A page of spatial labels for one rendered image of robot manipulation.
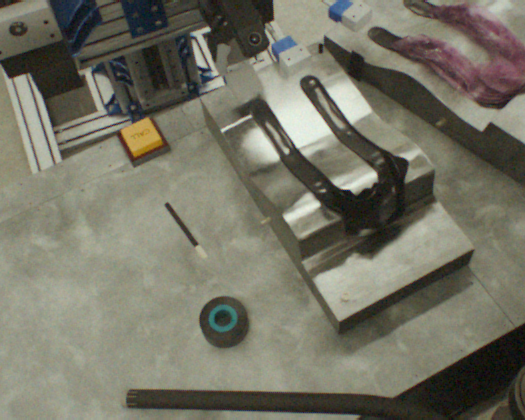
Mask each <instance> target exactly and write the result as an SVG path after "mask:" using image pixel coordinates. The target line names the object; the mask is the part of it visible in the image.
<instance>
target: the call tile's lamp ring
mask: <svg viewBox="0 0 525 420"><path fill-rule="evenodd" d="M149 119H150V121H151V122H152V124H153V126H154V128H155V129H156V130H157V132H158V133H159V135H160V137H161V139H162V140H163V142H164V144H163V145H161V146H159V147H157V148H155V149H153V150H151V151H148V152H144V153H143V154H141V155H139V156H137V157H135V158H134V157H133V155H132V154H131V152H130V151H129V149H128V147H127V146H126V144H125V142H124V140H123V138H122V136H121V135H120V134H122V133H121V131H119V132H117V133H116V135H117V137H118V139H119V141H120V142H121V144H122V146H123V148H124V150H125V151H126V152H127V154H128V156H129V158H130V160H131V161H132V162H134V161H136V160H138V159H141V158H143V157H144V156H146V155H148V154H150V153H154V152H156V151H158V150H160V149H163V148H165V147H167V146H168V142H167V140H166V138H165V136H164V135H163V133H162V131H161V130H160V129H159V127H158V126H157V124H156V122H155V120H154V119H153V117H150V118H149Z"/></svg>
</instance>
